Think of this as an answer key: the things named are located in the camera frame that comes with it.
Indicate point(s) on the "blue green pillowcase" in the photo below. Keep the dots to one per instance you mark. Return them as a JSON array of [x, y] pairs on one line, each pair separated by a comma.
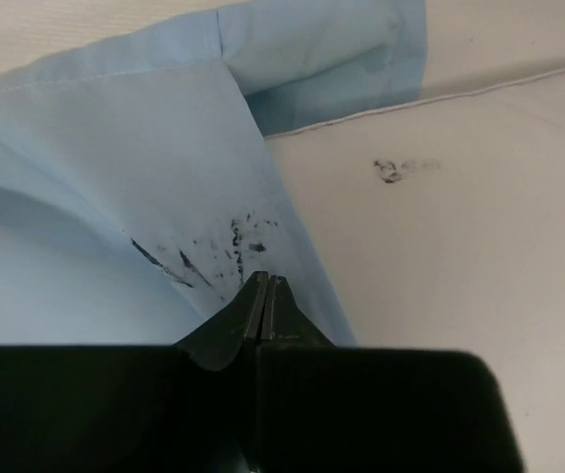
[[137, 193]]

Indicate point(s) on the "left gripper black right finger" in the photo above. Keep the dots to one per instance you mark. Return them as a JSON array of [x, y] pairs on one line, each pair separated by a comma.
[[324, 408]]

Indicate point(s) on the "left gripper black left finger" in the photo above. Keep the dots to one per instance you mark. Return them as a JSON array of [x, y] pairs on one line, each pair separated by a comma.
[[110, 408]]

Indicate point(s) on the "white pillow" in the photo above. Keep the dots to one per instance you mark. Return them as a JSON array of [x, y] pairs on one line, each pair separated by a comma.
[[439, 222]]

